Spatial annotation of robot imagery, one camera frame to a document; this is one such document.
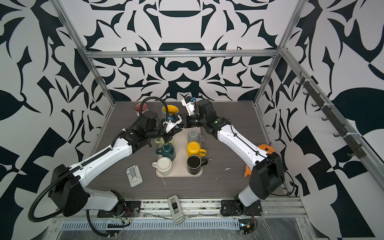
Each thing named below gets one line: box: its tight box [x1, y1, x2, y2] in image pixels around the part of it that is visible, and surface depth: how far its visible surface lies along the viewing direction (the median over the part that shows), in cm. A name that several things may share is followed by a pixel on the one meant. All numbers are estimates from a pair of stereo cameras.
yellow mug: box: [187, 140, 207, 158], surface depth 87 cm
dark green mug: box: [156, 142, 176, 162], surface depth 86 cm
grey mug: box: [187, 129, 205, 144], surface depth 93 cm
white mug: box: [151, 156, 172, 176], surface depth 83 cm
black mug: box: [186, 154, 209, 175], surface depth 83 cm
